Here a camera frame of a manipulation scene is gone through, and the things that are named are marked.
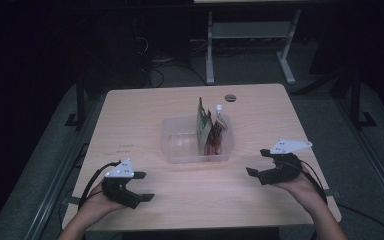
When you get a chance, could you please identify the white and red sauce pouch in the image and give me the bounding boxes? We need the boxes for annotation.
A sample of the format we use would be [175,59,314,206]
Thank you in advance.
[210,103,231,148]

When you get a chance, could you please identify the right hand-held gripper cable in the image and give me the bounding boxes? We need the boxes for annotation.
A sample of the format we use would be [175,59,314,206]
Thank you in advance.
[293,159,384,240]

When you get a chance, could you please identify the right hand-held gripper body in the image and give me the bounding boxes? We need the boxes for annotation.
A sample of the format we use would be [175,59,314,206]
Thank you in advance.
[258,138,314,186]

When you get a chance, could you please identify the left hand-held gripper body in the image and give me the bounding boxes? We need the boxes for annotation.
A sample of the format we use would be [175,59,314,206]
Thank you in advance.
[101,157,142,210]

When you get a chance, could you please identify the hand-held gripper cable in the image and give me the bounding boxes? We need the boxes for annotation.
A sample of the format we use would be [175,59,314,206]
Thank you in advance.
[77,160,122,210]
[293,159,384,240]

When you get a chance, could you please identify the white metal desk frame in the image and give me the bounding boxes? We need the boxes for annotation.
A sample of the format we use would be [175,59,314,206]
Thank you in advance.
[204,9,303,86]

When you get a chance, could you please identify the left hand-held gripper cable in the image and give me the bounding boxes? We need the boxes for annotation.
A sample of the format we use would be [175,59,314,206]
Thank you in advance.
[77,160,122,210]

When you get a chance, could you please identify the clear plastic container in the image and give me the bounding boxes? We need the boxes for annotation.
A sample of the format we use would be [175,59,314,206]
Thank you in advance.
[160,114,236,165]

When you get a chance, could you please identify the green and white food pouch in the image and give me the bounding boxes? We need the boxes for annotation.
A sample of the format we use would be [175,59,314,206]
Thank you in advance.
[195,96,214,157]

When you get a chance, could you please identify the person's left hand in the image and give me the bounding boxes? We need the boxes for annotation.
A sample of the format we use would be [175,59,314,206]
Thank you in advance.
[78,179,128,223]

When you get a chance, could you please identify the person's right hand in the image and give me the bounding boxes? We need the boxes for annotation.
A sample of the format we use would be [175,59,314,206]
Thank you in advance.
[272,165,328,215]

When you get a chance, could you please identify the grey metal floor rail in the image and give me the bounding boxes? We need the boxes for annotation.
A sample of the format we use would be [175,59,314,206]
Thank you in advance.
[333,98,384,216]
[23,99,105,240]

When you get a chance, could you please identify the black floor cable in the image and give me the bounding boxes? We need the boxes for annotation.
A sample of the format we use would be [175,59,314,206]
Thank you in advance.
[145,62,208,89]

